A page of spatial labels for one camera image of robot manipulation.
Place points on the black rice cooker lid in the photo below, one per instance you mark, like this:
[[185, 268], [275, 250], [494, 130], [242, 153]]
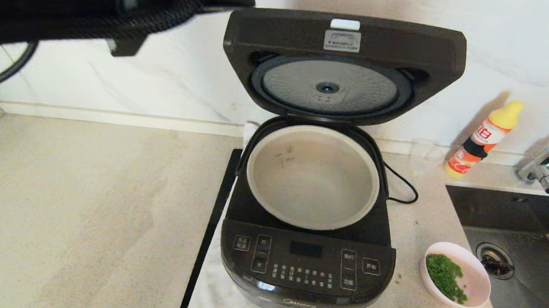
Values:
[[405, 43]]

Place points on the white round bowl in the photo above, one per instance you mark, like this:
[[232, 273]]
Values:
[[477, 276]]

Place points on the grey rice cooker inner pot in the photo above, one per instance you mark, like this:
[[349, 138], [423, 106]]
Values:
[[315, 185]]

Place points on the black Midea rice cooker body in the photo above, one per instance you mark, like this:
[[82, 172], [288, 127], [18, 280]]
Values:
[[305, 270]]

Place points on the black flat strip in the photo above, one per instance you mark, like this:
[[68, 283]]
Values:
[[216, 217]]

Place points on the clear plastic measuring cup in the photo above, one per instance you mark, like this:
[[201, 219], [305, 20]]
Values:
[[424, 158]]

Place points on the white cloth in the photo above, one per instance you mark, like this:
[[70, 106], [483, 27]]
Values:
[[213, 298]]

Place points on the orange yellow detergent bottle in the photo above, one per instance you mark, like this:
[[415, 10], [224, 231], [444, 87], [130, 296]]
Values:
[[480, 140]]

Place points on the metal sink drain strainer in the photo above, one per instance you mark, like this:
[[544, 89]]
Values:
[[494, 262]]

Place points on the chrome faucet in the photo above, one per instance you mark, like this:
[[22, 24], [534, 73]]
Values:
[[547, 173]]

